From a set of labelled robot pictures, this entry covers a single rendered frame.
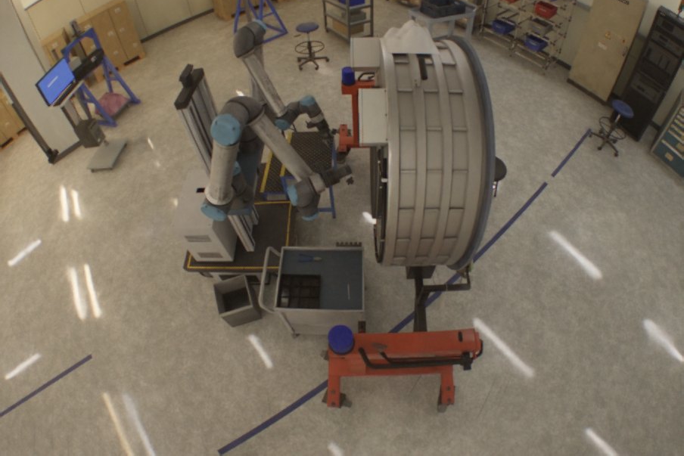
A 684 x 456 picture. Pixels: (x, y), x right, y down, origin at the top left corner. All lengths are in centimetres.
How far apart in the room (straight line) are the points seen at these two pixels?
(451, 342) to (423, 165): 88
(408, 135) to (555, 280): 232
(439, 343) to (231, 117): 140
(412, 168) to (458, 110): 33
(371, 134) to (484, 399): 213
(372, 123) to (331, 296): 113
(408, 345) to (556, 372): 169
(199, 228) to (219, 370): 117
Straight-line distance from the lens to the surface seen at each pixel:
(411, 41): 171
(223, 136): 134
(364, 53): 193
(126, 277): 366
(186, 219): 249
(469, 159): 149
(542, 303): 320
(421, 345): 173
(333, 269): 220
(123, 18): 767
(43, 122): 587
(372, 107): 147
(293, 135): 315
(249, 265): 272
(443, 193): 149
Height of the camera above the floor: 262
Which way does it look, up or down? 52 degrees down
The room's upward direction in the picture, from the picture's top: 5 degrees counter-clockwise
